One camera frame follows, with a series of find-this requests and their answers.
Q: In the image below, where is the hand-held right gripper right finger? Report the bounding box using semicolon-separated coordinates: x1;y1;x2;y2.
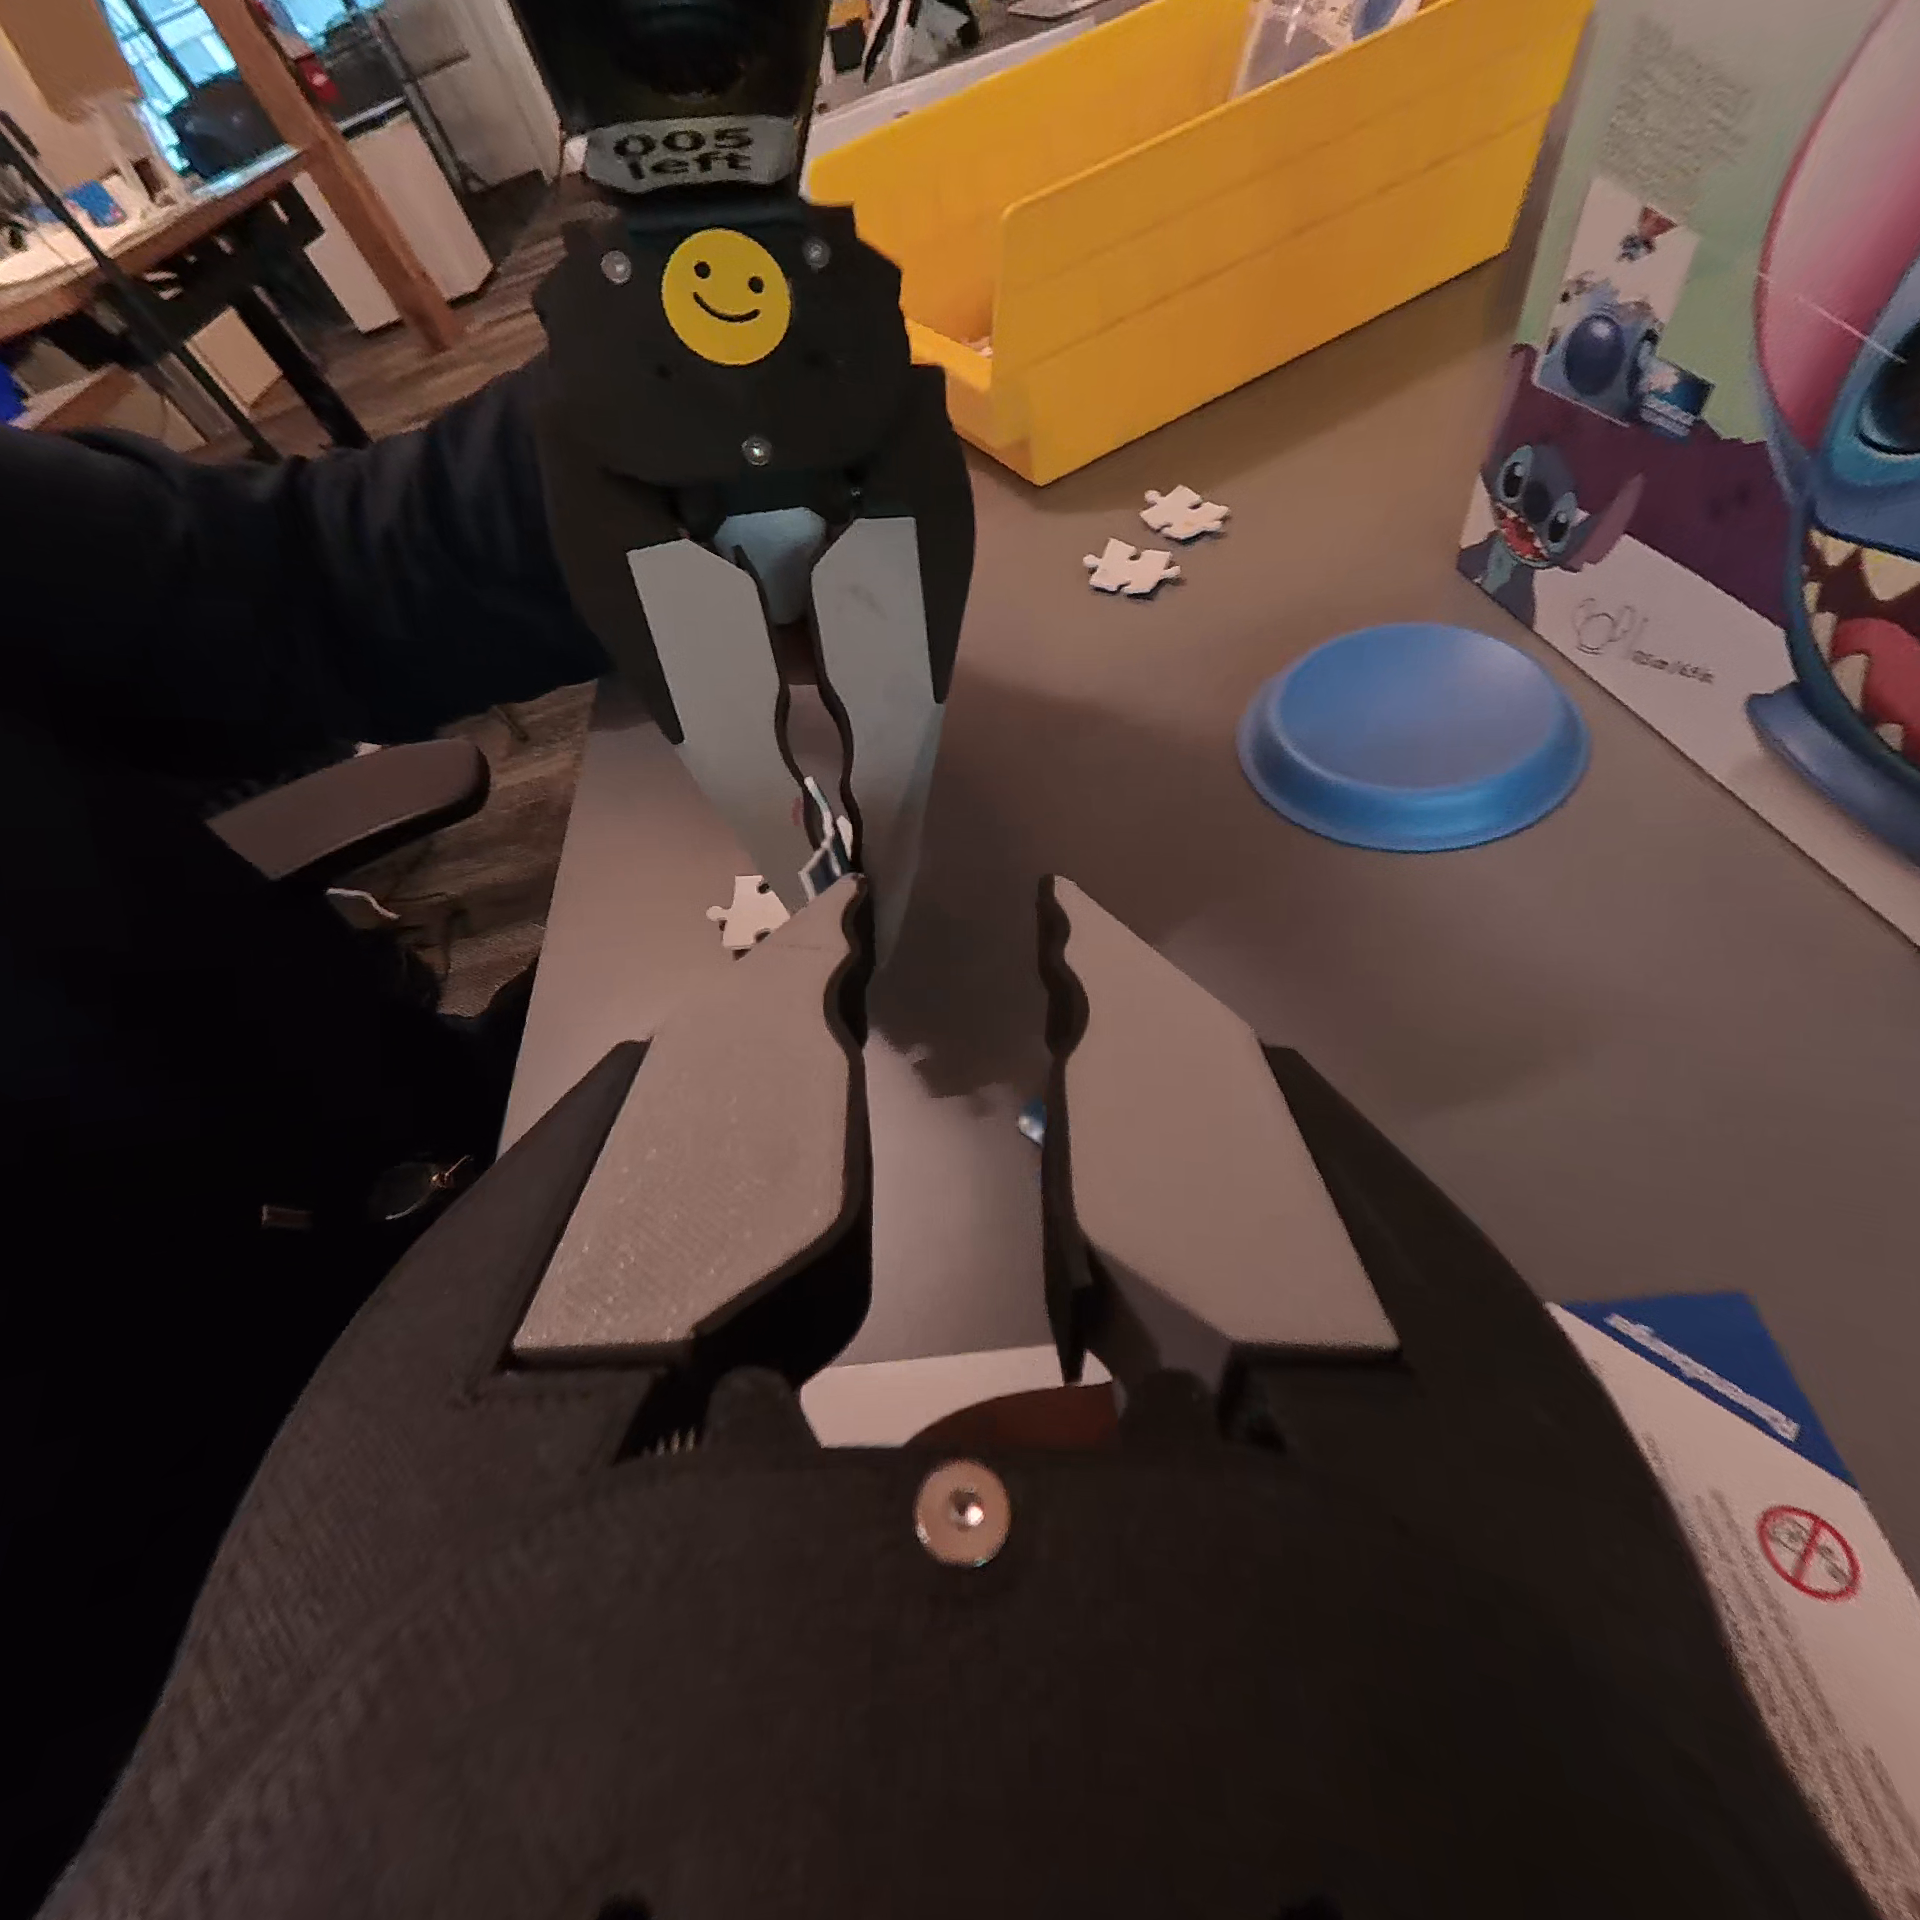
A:
1036;873;1404;1386

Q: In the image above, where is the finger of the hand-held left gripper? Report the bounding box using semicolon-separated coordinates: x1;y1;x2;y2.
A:
625;540;865;905
807;515;951;975

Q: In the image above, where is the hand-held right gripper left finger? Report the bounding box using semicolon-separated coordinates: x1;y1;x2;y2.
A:
507;873;878;1377

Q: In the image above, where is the joined white puzzle strip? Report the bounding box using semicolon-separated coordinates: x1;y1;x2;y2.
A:
791;773;867;903

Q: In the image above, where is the person's left forearm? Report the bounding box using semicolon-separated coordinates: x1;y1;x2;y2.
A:
0;353;609;752

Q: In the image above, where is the cartoon puzzle box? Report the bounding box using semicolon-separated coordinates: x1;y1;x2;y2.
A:
1459;0;1920;946

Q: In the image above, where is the white cabinet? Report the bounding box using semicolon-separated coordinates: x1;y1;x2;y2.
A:
293;112;497;331

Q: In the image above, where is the blue round stand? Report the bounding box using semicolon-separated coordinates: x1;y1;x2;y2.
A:
1236;621;1593;856

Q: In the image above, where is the yellow plastic bin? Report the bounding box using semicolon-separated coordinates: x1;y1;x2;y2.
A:
802;0;1596;484

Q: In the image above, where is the white instruction sheet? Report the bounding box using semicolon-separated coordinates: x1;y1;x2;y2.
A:
802;1290;1920;1893

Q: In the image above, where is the wooden desk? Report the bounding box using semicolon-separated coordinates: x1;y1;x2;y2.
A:
0;143;324;453

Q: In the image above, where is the clear plastic bag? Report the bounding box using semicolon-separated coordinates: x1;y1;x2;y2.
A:
1236;0;1427;99

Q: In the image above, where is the wooden post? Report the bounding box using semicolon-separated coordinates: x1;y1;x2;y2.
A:
202;0;459;355

